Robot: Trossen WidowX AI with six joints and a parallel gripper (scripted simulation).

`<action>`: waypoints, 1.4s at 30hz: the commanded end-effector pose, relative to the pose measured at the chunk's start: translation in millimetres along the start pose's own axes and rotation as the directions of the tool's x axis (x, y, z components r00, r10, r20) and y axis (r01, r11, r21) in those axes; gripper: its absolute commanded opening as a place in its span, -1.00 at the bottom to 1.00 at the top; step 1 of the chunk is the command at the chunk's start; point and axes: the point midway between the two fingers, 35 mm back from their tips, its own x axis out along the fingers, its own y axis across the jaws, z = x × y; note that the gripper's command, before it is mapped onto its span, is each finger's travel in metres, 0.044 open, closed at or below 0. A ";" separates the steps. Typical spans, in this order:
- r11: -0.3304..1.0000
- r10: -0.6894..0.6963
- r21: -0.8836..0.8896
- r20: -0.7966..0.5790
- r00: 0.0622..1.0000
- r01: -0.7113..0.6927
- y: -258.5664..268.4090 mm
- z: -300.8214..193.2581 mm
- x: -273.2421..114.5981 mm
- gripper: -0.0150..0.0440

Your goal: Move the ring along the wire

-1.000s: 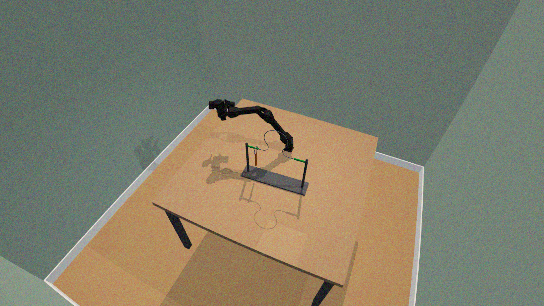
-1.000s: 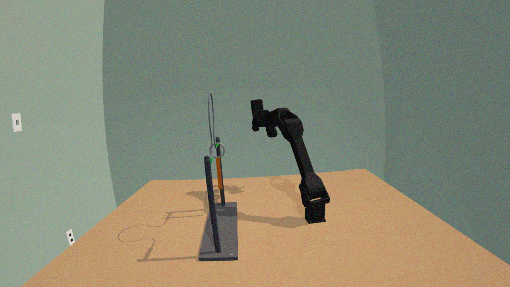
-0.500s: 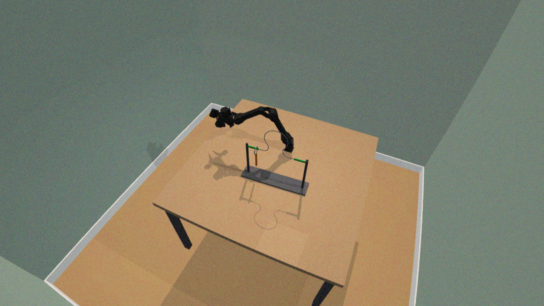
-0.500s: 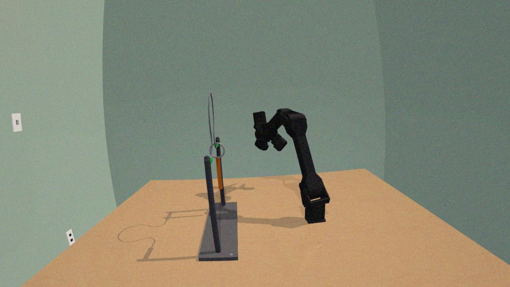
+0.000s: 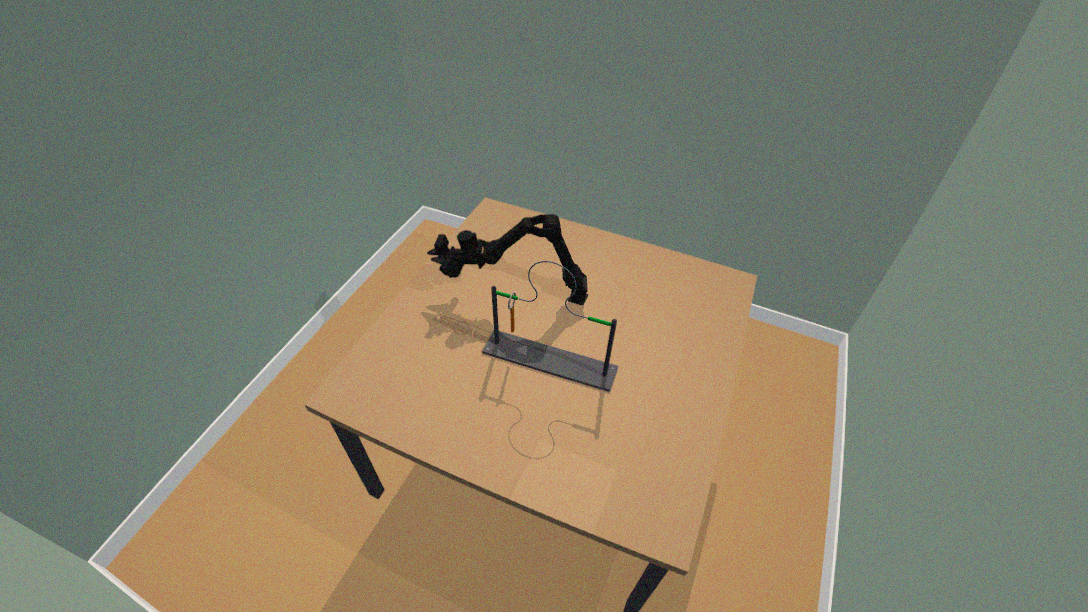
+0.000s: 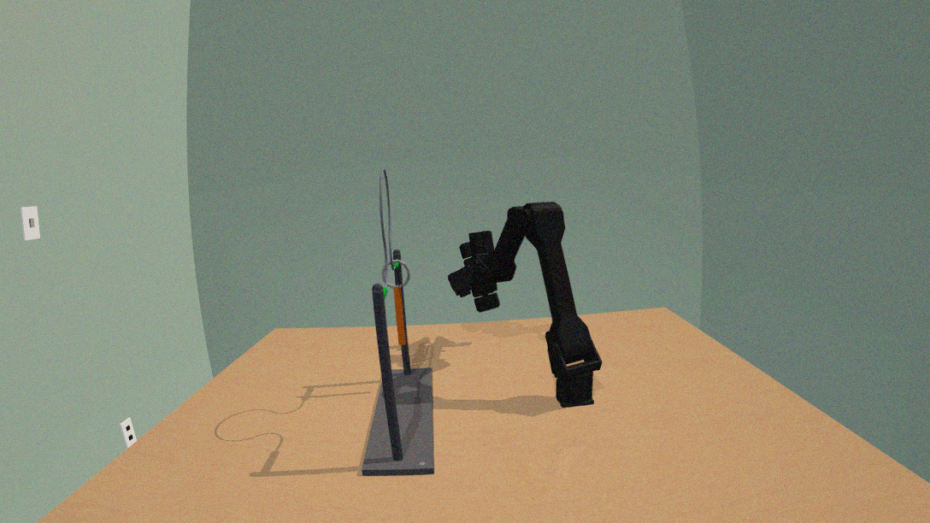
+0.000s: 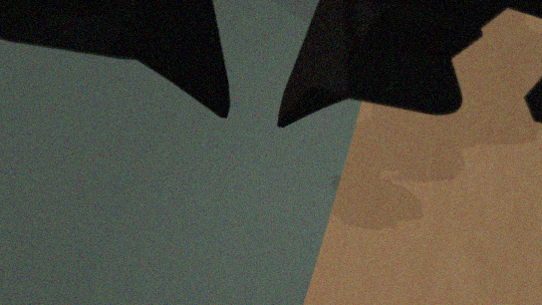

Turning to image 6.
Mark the orange handle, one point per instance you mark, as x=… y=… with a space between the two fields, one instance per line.
x=398 y=302

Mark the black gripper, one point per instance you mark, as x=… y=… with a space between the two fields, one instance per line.
x=485 y=302

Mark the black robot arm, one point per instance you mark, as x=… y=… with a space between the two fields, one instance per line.
x=568 y=339

